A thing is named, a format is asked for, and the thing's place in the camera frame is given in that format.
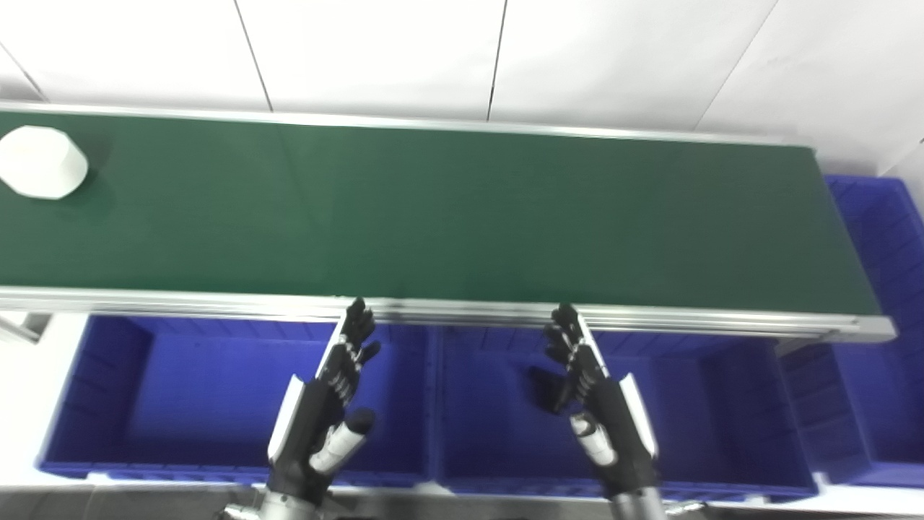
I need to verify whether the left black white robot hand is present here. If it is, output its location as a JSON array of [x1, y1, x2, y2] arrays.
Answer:
[[266, 296, 382, 506]]

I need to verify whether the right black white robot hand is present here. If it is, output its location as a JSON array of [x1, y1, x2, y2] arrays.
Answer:
[[531, 302, 661, 501]]

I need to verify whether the white cylindrical plastic part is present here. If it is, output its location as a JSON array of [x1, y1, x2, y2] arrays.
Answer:
[[0, 125, 90, 200]]

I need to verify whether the blue plastic bin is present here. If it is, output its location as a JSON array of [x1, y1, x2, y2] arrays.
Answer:
[[432, 325, 820, 503], [778, 173, 924, 489], [38, 314, 436, 486]]

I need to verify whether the green conveyor belt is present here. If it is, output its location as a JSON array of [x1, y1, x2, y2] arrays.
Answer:
[[0, 108, 883, 319], [0, 101, 897, 344]]

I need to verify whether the aluminium conveyor support leg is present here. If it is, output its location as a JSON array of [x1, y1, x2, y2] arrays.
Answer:
[[0, 311, 53, 345]]

